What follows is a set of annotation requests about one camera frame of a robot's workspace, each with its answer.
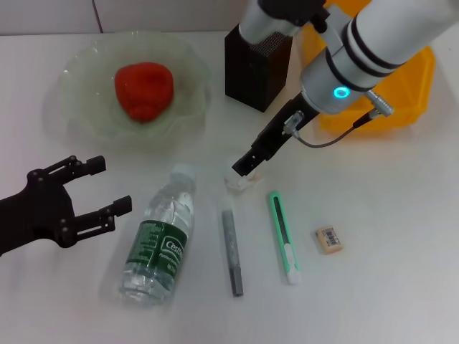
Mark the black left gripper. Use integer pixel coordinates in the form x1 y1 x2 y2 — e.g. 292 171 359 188
0 155 133 257

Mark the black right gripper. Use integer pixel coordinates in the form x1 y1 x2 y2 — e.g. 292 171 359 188
232 95 320 178

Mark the white paper ball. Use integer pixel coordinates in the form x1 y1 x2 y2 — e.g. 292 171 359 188
222 153 265 193

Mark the clear water bottle green label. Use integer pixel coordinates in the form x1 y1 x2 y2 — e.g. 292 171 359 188
118 163 198 305

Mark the mint green utility knife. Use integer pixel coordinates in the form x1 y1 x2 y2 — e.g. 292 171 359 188
268 189 301 287

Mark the red-orange fruit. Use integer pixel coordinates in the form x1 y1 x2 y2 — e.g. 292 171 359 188
114 62 176 124

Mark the pale green glass fruit plate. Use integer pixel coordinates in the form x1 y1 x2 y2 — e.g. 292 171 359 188
57 30 212 143

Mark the black mesh pen holder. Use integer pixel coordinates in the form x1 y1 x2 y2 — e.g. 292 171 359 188
224 24 293 114

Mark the beige eraser with barcode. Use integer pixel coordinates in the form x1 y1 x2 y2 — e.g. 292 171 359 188
310 224 346 256

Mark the grey pencil lead tube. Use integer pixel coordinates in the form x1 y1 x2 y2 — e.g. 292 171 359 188
217 195 245 298

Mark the yellow plastic bin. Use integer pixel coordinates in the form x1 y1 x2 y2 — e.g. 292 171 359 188
301 0 437 133

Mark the grey right arm cable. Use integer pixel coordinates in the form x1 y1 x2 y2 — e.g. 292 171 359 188
283 89 395 148

